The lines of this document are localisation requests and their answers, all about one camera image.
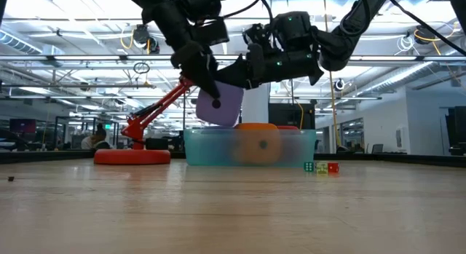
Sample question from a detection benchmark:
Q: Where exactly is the teal translucent plastic bin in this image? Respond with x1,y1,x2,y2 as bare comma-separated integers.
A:
183,128,317,167

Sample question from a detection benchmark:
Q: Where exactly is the yellow cable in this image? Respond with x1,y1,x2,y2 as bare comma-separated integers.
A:
328,70,340,149

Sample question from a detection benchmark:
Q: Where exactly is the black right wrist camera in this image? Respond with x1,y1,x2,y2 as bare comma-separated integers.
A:
242,23,273,44

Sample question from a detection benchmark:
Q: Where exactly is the black perforated metal case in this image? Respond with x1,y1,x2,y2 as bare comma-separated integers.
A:
268,103,316,130

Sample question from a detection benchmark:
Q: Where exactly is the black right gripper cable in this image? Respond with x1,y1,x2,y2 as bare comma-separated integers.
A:
218,0,275,25

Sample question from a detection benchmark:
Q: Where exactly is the red desk lamp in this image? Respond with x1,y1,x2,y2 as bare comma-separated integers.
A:
93,76,197,166

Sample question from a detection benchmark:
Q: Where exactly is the orange foam die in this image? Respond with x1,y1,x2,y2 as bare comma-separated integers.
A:
232,122,283,166

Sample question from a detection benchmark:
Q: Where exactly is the black cabinet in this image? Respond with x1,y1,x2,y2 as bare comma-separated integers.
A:
446,106,466,156

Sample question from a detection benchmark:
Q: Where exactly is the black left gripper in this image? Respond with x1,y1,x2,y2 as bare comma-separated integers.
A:
141,1,221,100

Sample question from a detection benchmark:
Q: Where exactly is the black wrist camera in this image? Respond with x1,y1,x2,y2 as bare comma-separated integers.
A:
242,23,273,44
197,19,231,47

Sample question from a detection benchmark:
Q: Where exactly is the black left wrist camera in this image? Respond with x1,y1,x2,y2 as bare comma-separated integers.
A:
197,19,231,47

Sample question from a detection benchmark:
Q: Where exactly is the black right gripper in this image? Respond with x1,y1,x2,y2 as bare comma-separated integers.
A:
214,42,325,90

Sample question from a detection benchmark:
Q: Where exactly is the black aluminium table frame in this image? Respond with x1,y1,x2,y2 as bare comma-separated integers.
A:
0,150,466,170

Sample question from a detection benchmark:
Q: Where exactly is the dark monitor screen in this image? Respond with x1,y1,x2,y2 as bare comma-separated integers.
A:
9,118,37,135

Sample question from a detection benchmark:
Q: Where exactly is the thick black cable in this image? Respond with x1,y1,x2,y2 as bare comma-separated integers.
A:
387,0,466,55

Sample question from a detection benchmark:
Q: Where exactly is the person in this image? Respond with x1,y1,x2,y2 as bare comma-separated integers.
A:
80,122,112,151

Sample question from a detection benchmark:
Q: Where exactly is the purple foam die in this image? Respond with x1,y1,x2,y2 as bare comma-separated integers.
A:
195,81,245,128

